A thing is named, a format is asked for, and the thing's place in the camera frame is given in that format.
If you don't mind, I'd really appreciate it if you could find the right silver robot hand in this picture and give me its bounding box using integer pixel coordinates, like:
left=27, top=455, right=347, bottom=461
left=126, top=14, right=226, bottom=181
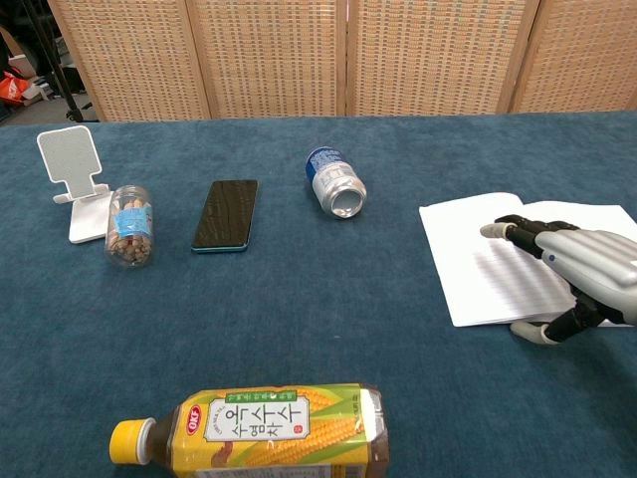
left=479, top=213, right=637, bottom=346

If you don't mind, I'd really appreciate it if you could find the white lined notebook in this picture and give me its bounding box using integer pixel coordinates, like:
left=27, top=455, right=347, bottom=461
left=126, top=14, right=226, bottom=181
left=418, top=191, right=637, bottom=329

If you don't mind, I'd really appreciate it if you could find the blue and silver drink can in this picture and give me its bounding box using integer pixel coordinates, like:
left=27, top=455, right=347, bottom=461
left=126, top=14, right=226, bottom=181
left=305, top=145, right=368, bottom=220

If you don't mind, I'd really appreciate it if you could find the teal velvet tablecloth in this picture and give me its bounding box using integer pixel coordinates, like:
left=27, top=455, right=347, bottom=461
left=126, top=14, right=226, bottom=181
left=0, top=110, right=637, bottom=478

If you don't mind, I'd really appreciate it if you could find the woven rattan folding screen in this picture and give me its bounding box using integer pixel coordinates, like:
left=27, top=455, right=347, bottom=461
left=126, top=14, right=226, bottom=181
left=47, top=0, right=637, bottom=122

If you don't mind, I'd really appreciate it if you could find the yellow corn tea bottle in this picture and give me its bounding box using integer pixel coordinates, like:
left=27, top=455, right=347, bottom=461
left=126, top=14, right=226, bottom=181
left=108, top=381, right=391, bottom=478

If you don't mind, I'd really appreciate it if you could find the black smartphone with teal edge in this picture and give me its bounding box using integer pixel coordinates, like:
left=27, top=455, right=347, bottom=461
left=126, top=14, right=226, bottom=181
left=190, top=178, right=260, bottom=254

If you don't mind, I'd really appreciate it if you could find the clear jar of nuts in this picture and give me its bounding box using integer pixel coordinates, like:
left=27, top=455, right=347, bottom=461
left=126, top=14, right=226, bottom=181
left=104, top=184, right=154, bottom=269

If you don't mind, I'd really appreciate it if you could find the white folding phone stand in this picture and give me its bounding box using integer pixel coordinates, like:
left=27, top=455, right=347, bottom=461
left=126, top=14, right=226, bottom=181
left=36, top=124, right=113, bottom=245

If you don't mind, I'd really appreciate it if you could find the black tripod stand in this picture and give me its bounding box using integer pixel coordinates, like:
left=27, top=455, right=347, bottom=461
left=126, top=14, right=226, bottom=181
left=19, top=0, right=94, bottom=123

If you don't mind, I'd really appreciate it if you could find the orange plastic bag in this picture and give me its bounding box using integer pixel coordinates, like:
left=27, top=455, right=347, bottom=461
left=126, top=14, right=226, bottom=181
left=0, top=71, right=32, bottom=105

